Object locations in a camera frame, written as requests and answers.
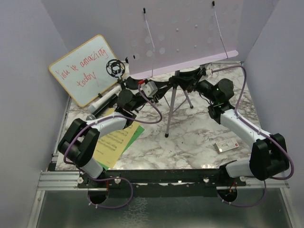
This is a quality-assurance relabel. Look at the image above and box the small silver box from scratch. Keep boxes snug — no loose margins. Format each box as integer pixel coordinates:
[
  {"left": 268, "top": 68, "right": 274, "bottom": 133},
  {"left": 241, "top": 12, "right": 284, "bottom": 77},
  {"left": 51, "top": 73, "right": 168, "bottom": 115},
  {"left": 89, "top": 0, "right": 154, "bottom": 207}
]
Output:
[{"left": 214, "top": 138, "right": 239, "bottom": 153}]

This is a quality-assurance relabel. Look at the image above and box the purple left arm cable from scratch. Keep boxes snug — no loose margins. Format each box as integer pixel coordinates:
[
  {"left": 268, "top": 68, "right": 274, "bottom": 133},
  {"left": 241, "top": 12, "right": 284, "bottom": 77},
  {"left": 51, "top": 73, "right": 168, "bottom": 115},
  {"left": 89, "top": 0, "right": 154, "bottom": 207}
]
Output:
[{"left": 64, "top": 82, "right": 163, "bottom": 209}]

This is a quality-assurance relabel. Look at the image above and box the black condenser microphone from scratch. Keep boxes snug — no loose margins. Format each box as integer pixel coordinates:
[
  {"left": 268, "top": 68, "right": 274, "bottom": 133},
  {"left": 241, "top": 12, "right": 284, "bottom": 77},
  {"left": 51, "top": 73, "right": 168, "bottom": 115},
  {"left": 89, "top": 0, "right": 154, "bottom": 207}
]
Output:
[{"left": 86, "top": 94, "right": 118, "bottom": 121}]

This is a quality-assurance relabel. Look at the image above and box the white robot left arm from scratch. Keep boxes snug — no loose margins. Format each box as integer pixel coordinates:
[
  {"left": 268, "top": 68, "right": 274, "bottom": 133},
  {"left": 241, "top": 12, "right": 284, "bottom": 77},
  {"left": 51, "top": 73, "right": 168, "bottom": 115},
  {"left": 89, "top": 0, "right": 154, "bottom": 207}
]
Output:
[{"left": 57, "top": 79, "right": 172, "bottom": 188}]

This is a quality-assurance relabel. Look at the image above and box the black tripod mic stand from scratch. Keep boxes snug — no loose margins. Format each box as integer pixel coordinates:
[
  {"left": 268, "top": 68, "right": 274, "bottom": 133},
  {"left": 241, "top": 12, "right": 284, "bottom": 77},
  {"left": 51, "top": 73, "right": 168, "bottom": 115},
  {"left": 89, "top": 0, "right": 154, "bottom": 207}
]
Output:
[{"left": 105, "top": 59, "right": 126, "bottom": 90}]

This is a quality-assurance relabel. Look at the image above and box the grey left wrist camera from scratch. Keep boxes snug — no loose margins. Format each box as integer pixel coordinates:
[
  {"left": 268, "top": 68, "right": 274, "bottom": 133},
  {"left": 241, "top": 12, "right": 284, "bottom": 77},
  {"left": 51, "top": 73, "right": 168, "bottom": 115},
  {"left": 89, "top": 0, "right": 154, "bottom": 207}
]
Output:
[{"left": 141, "top": 81, "right": 158, "bottom": 97}]

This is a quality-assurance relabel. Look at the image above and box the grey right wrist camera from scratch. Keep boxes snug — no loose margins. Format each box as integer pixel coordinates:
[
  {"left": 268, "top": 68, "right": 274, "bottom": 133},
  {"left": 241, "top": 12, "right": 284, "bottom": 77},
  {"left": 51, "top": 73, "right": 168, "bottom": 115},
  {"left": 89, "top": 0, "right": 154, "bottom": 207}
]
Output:
[{"left": 200, "top": 63, "right": 213, "bottom": 76}]

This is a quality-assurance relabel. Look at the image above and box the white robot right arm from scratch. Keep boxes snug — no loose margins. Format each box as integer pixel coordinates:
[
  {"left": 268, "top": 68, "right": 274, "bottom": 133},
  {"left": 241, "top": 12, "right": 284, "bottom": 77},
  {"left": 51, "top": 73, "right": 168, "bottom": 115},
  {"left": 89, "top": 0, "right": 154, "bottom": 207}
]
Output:
[{"left": 169, "top": 67, "right": 295, "bottom": 186}]

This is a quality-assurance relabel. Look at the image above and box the white handheld microphone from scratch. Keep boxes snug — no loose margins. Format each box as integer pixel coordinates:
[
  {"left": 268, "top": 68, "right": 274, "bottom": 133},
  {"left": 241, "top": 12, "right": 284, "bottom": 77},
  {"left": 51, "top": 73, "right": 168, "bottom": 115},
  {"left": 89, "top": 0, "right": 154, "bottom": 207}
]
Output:
[{"left": 88, "top": 85, "right": 121, "bottom": 114}]

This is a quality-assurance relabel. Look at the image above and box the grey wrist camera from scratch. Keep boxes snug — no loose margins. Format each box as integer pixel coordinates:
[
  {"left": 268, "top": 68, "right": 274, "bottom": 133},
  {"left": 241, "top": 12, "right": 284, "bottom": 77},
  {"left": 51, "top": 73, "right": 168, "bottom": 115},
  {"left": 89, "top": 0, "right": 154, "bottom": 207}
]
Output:
[
  {"left": 200, "top": 63, "right": 213, "bottom": 76},
  {"left": 141, "top": 81, "right": 158, "bottom": 97}
]

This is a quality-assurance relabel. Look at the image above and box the yellow-framed whiteboard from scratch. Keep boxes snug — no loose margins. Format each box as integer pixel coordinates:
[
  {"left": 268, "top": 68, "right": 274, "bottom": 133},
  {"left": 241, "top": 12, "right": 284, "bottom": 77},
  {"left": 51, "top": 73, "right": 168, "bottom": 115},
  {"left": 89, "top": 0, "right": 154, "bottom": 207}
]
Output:
[{"left": 49, "top": 35, "right": 117, "bottom": 107}]

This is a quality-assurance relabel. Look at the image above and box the yellow sheet music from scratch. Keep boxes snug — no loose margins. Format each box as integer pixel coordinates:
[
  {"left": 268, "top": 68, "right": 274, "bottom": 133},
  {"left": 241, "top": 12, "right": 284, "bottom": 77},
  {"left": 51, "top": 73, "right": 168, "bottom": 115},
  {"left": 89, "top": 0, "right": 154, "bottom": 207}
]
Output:
[{"left": 91, "top": 121, "right": 141, "bottom": 170}]

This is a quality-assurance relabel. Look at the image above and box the lilac music stand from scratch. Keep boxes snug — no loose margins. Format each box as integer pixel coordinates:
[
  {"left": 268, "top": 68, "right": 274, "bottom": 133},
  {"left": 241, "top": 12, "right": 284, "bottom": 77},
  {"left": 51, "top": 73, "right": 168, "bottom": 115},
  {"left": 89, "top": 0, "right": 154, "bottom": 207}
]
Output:
[{"left": 124, "top": 0, "right": 239, "bottom": 138}]

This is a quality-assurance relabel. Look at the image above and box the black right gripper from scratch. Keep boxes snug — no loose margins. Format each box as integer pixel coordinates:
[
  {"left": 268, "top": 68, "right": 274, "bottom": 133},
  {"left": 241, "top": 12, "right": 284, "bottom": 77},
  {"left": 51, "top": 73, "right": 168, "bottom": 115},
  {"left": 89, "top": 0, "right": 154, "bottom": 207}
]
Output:
[{"left": 172, "top": 68, "right": 218, "bottom": 104}]

